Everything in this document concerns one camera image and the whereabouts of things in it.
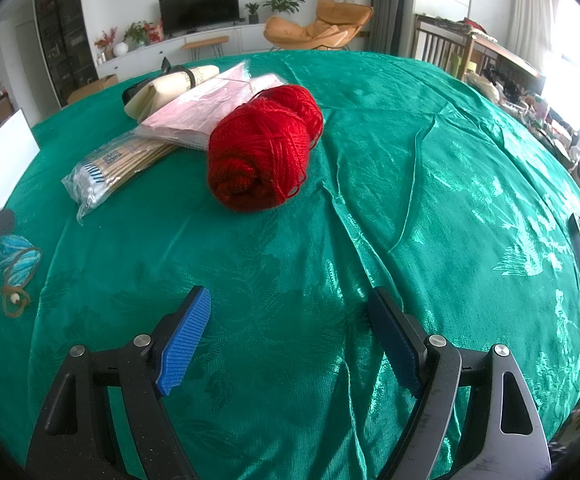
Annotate black display cabinet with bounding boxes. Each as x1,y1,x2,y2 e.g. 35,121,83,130
32,0,99,107

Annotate orange lounge chair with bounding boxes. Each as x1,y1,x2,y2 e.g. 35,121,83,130
263,0,374,52

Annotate clutter of household things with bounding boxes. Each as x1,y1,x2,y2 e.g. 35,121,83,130
462,67,580,221

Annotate cream cloth with black strap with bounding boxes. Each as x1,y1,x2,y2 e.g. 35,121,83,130
122,64,221,122

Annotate wooden bench with metal legs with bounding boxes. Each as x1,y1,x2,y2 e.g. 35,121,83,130
181,35,231,56

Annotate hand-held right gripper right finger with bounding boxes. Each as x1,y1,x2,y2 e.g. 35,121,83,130
367,286,553,480

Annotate wooden railed bench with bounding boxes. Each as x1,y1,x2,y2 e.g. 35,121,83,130
414,14,546,91

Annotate brown cardboard box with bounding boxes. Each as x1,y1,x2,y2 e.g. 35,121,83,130
67,74,119,105

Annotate green satin tablecloth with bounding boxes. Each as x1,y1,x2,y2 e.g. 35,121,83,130
0,49,580,480

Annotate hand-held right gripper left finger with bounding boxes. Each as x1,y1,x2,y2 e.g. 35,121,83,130
24,286,212,480

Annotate pink plastic packet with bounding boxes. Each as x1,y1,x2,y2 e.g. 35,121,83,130
134,61,288,152

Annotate black television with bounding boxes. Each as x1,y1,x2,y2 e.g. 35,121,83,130
158,0,241,36

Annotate white television cabinet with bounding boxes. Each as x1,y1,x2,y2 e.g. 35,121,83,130
94,22,271,68

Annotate white curtain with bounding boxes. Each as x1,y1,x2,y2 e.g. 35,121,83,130
507,0,563,61

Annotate clear pack of wooden sticks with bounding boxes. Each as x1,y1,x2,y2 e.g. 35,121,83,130
62,132,181,223

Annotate red yarn ball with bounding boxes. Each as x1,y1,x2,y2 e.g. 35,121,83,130
208,100,313,212
252,85,324,151

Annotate red flowers in vase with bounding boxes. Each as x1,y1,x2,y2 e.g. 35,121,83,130
94,27,119,63

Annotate large green potted plant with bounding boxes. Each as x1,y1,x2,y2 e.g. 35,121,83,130
262,0,305,15

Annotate teal pouch with brown cord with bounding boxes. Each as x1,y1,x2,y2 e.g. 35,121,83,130
0,234,44,318

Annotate leafy green plant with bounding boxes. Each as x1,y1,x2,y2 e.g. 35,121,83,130
123,21,151,50

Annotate grey curtain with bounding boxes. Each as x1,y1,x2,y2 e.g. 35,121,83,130
371,0,408,53

